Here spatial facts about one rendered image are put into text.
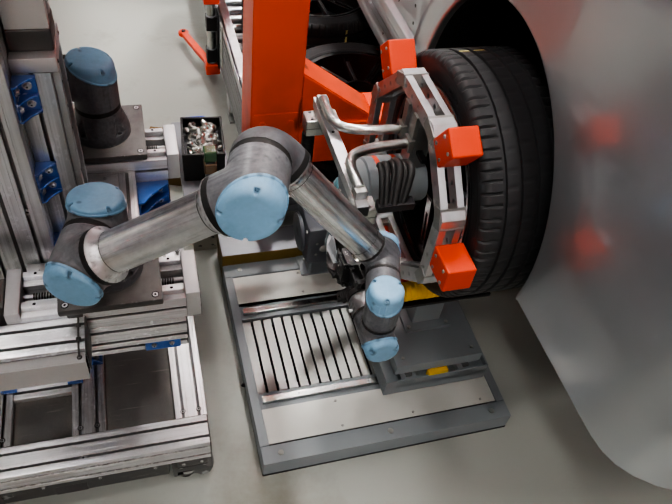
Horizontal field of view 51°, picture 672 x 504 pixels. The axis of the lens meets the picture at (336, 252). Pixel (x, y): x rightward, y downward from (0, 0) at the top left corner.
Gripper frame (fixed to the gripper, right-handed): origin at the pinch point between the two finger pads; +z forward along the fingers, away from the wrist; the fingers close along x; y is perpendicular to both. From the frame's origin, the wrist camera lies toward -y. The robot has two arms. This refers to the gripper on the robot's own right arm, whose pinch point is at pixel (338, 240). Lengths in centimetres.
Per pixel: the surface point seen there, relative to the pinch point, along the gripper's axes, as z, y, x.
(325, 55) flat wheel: 129, -33, -33
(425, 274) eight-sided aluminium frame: -9.9, -5.4, -20.5
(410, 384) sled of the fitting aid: -5, -70, -31
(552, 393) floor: -11, -83, -86
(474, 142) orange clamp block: -4.0, 31.3, -26.1
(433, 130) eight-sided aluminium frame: 5.0, 28.1, -20.5
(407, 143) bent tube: 13.1, 17.8, -19.0
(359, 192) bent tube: -1.6, 17.3, -2.4
